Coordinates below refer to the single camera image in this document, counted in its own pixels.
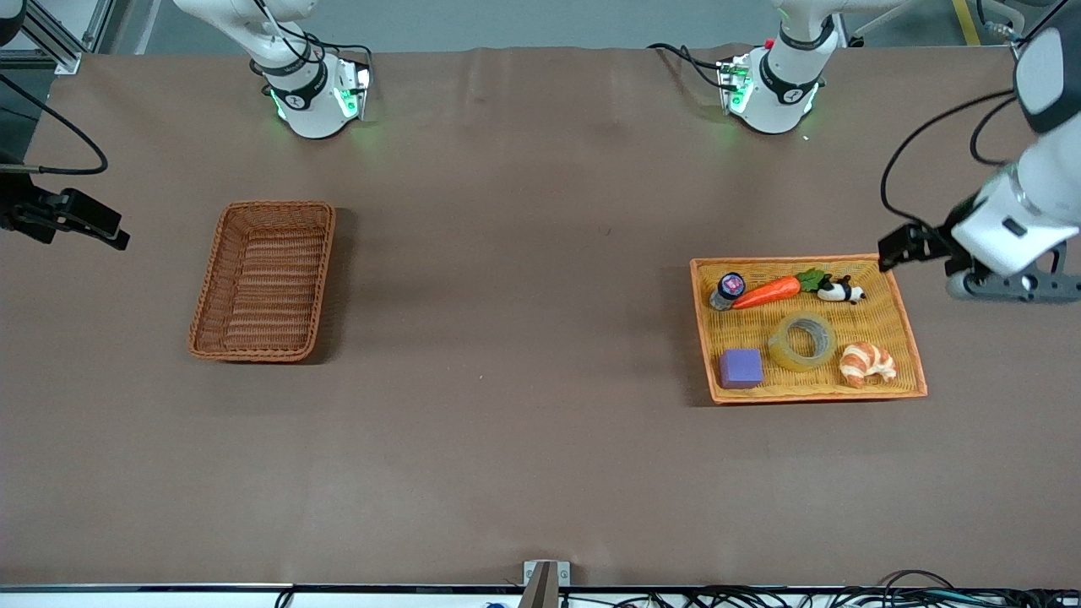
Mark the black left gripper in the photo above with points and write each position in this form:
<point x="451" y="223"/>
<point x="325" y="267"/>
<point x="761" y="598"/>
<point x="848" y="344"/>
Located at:
<point x="936" y="240"/>

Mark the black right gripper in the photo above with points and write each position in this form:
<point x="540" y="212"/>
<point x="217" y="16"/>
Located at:
<point x="19" y="213"/>

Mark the yellowish clear tape roll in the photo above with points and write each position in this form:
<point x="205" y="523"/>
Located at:
<point x="790" y="350"/>

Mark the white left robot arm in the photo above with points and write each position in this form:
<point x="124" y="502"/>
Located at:
<point x="785" y="93"/>

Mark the orange wicker basket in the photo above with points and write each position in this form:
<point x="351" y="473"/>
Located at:
<point x="806" y="329"/>

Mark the brown wicker basket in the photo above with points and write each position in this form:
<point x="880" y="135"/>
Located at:
<point x="263" y="280"/>

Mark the black white panda toy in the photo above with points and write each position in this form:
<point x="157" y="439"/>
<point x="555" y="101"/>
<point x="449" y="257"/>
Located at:
<point x="839" y="291"/>

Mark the toy croissant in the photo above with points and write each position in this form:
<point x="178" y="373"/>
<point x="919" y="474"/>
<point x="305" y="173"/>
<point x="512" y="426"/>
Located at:
<point x="866" y="363"/>

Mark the orange toy carrot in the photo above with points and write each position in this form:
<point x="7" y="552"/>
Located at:
<point x="768" y="292"/>

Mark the small bottle purple lid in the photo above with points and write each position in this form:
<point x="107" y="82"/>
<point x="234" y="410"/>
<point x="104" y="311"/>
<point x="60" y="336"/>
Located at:
<point x="727" y="290"/>

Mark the purple foam cube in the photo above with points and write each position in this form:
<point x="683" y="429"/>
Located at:
<point x="741" y="368"/>

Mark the brown table cover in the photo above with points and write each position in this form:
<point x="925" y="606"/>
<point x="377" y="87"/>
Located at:
<point x="507" y="253"/>

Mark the aluminium frame profile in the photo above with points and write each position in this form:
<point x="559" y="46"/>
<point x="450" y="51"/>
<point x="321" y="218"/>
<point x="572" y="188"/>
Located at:
<point x="1043" y="18"/>
<point x="59" y="38"/>

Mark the metal table edge bracket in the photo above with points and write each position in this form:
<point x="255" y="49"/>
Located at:
<point x="562" y="572"/>

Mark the brown post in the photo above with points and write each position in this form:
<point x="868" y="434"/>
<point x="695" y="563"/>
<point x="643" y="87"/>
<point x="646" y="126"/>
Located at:
<point x="540" y="589"/>

